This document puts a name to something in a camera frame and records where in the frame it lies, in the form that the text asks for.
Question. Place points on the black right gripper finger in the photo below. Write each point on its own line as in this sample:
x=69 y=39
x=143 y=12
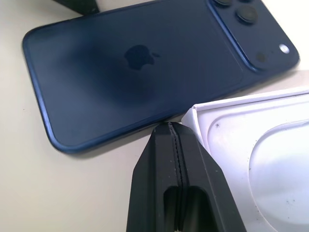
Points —
x=152 y=178
x=205 y=183

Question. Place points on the dark blue smartphone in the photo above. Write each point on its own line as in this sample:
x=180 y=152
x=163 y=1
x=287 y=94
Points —
x=135 y=79

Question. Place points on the white phone box base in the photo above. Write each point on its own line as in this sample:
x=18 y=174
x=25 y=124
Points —
x=260 y=145

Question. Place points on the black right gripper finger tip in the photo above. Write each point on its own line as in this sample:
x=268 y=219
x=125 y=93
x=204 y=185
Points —
x=82 y=6

